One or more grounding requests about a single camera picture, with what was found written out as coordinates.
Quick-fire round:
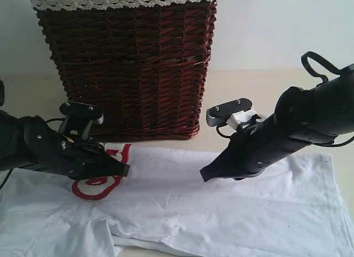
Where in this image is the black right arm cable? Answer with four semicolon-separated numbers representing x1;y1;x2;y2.
300;51;343;84

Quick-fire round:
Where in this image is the dark red wicker basket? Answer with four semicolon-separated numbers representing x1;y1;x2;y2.
36;0;217;142

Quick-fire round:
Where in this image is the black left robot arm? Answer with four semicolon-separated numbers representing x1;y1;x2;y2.
1;101;129;180

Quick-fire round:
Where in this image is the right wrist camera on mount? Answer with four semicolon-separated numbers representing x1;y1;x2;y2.
206;98;264;130

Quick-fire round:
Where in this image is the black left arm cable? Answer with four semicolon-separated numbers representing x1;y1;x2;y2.
0;168;13;190

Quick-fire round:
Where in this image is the white t-shirt with red lettering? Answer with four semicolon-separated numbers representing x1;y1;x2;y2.
1;144;353;256

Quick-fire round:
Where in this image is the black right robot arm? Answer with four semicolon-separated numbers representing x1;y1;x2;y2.
200;65;353;182

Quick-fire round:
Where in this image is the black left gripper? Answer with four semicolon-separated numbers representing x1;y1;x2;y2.
35;131;129;180

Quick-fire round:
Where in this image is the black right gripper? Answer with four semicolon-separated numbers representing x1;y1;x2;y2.
200;122;290;182

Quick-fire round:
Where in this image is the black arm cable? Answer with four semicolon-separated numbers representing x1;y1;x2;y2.
300;51;343;84
0;168;13;190

